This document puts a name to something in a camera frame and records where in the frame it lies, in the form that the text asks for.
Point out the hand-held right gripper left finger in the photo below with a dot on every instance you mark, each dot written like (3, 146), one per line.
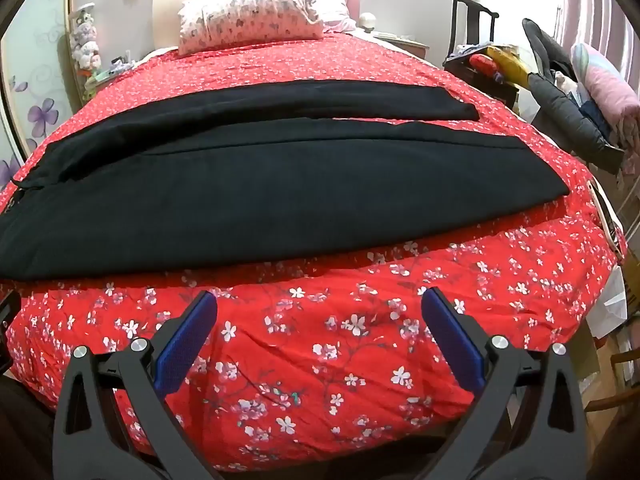
(187, 330)

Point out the black wooden chair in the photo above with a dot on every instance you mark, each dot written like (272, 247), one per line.
(472, 20)

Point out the white floral pillow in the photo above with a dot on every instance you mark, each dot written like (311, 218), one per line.
(250, 15)

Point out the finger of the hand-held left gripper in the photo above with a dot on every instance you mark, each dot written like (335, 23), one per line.
(9, 330)

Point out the red floral bedspread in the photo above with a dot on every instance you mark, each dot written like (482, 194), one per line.
(350, 335)

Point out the light wooden chair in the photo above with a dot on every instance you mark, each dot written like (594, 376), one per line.
(620, 395)

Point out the wooden bedside table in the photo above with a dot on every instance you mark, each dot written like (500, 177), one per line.
(407, 45)

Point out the red plush toy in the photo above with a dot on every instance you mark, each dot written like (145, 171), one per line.
(484, 65)

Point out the purple flower wardrobe door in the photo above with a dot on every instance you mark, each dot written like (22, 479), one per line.
(40, 85)

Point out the dark grey jacket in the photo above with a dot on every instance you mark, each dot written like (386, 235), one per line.
(560, 105)

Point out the hanging plush toys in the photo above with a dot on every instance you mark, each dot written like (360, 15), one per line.
(86, 40)

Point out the white paper bag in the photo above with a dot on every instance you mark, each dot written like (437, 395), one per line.
(612, 305)

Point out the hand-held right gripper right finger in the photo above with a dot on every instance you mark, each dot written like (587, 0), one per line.
(452, 330)

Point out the pink curtain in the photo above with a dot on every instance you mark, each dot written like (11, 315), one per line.
(600, 5)

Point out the cluttered bedside table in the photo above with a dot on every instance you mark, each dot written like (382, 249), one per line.
(112, 67)

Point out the black pants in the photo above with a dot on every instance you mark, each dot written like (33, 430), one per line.
(250, 185)

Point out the white round lamp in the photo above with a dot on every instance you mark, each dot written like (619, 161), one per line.
(369, 20)

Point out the pink pastel pillow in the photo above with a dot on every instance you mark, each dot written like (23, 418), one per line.
(612, 90)

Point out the yellow plush toy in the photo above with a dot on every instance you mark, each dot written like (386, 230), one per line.
(510, 65)

